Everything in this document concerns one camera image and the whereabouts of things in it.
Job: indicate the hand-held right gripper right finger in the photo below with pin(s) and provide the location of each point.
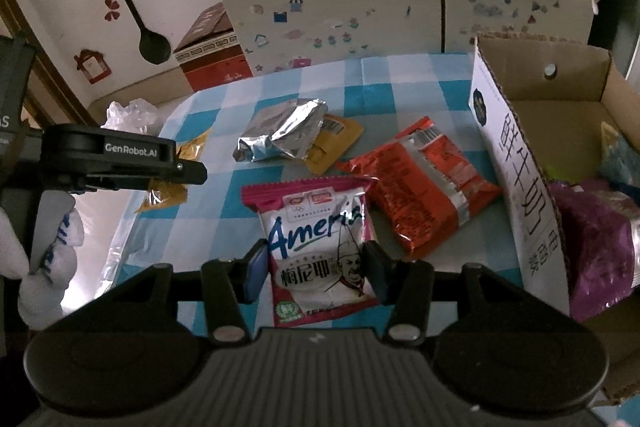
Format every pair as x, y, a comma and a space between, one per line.
375, 274

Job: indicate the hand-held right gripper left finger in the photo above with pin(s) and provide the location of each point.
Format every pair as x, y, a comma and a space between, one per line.
257, 272

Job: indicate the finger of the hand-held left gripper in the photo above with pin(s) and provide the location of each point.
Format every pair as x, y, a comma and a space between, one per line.
190, 173

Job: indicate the yellow snack packet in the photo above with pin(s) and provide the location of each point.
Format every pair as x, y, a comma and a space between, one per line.
170, 198
335, 147

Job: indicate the white pink snack packet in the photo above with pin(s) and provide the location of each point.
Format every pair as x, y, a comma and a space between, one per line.
315, 227

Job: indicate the white printed cardboard box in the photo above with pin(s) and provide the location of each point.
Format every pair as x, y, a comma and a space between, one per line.
520, 167

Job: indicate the purple snack packet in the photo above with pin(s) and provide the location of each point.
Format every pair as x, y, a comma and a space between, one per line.
595, 247

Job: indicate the blue snack packet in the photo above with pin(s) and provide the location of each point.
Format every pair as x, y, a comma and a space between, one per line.
622, 162

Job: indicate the person's left hand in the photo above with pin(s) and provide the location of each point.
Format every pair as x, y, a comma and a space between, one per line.
50, 297

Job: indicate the white plastic bag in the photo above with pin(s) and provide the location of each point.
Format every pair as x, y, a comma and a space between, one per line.
130, 117

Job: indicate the red snack packet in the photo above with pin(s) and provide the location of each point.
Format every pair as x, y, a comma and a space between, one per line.
425, 192

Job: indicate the silver foil snack packet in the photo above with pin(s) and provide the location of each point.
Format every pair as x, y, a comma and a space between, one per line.
290, 132

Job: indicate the brown cardboard carton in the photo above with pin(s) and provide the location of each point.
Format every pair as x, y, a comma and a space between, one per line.
215, 67

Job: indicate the blue white checked tablecloth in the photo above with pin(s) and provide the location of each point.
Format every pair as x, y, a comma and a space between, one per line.
400, 82

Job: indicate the brown wooden door frame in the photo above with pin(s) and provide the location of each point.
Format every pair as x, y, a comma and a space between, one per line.
50, 77

